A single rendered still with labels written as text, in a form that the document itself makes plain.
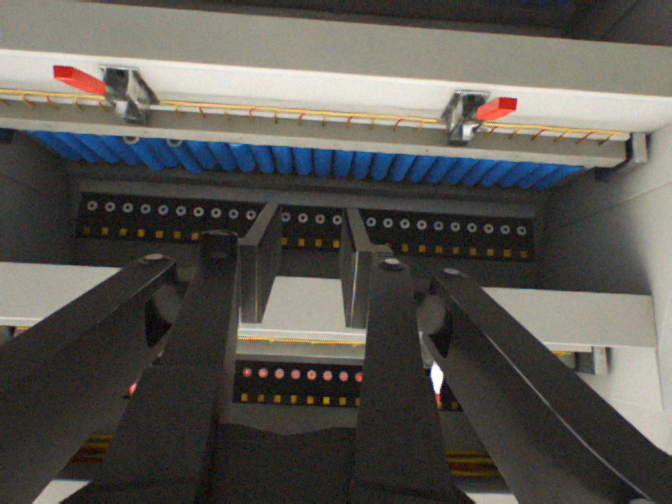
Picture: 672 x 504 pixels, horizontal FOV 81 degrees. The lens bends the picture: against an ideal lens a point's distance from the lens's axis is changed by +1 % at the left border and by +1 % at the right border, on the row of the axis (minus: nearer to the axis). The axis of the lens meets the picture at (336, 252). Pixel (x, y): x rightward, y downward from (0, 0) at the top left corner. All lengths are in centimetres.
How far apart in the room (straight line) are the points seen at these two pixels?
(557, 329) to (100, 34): 42
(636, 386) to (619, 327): 6
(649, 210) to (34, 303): 53
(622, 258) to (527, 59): 22
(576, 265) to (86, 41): 51
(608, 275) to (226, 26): 42
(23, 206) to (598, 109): 55
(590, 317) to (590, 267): 11
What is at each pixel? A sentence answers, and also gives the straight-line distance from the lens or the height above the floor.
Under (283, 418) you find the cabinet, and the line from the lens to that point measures 60.
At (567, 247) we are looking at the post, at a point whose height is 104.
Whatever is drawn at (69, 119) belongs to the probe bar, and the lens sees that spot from 41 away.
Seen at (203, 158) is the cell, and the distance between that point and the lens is 43.
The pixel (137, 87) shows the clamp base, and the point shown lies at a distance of 36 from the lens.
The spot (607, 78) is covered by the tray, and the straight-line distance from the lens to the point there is 39.
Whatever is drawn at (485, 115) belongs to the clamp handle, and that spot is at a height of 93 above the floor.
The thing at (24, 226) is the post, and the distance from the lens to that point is 53.
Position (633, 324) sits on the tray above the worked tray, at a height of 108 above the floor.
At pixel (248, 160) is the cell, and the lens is 42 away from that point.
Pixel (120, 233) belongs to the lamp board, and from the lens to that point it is 52.
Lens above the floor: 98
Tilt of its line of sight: 10 degrees up
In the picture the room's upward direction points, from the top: 177 degrees counter-clockwise
